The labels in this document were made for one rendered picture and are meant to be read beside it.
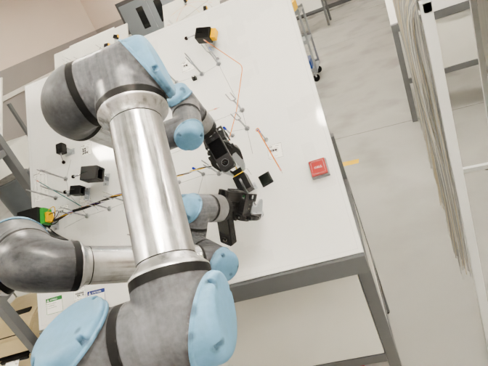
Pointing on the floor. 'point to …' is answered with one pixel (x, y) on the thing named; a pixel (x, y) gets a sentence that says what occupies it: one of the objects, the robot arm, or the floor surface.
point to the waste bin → (14, 195)
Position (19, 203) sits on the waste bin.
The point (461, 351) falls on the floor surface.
